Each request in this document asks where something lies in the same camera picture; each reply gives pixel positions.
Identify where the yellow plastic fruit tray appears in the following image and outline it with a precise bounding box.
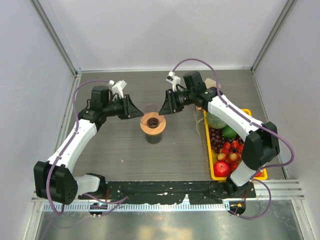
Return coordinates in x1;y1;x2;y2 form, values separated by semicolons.
203;108;268;182

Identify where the green netted melon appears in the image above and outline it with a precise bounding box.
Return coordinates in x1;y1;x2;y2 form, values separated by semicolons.
206;112;227;130

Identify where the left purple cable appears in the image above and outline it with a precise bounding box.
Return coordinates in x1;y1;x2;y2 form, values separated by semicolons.
45;79;132;216

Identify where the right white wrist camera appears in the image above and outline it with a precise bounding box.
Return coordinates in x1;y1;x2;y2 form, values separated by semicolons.
165;71;181;92

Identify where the red grape bunch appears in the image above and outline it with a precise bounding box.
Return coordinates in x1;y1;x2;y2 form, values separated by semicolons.
209;128;228;154

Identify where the dark green lime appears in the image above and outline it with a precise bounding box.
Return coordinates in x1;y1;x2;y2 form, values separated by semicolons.
221;125;238;139

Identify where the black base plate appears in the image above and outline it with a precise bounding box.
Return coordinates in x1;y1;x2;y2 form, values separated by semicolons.
90;180;256;205

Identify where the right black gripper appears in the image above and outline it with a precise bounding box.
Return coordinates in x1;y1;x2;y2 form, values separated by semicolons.
159;88;195;116

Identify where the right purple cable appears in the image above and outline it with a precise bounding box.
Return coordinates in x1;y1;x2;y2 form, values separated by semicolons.
172;57;296;220

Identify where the white slotted cable duct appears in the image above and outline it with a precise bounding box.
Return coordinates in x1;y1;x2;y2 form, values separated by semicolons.
43;201;231;212

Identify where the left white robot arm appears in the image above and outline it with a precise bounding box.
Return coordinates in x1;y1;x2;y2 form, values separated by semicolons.
33;85;144;205

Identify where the glass coffee carafe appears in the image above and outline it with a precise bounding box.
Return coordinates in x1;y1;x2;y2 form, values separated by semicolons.
145;133;162;145

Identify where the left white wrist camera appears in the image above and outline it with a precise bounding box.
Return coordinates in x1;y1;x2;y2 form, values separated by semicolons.
108;80;127;100

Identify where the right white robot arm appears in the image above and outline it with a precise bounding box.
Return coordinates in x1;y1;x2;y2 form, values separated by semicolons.
158;71;280;197

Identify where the round wooden dripper stand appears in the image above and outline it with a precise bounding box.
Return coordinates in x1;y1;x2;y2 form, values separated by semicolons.
140;112;167;136

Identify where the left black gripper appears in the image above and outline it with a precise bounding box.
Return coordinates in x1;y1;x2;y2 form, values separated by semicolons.
103;94;144;120

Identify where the purple cable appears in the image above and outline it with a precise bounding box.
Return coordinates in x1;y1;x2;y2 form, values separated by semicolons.
172;57;296;220
45;79;132;216

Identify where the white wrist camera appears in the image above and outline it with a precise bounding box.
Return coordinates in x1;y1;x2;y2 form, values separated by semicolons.
108;80;127;100
165;71;181;92

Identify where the coffee filter paper pack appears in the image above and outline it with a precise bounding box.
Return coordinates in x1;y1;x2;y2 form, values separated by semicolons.
195;77;222;112

